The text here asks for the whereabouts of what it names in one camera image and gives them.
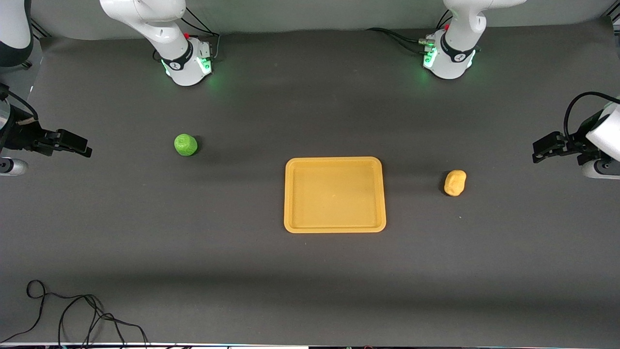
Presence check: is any yellow potato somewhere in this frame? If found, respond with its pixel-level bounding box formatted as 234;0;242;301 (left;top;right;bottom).
444;170;467;197

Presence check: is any green apple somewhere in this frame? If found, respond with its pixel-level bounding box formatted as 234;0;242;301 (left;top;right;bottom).
174;134;198;157

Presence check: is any yellow plastic tray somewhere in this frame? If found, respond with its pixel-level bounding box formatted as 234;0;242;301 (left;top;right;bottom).
284;157;387;234

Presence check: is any dark grey table mat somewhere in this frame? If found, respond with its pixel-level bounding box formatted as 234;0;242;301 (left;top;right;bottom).
0;17;620;346

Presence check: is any loose black cable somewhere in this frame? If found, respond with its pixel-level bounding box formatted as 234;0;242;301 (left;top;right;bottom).
0;280;151;349

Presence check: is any black right base cable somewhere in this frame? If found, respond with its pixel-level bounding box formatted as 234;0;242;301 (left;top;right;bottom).
154;7;221;61

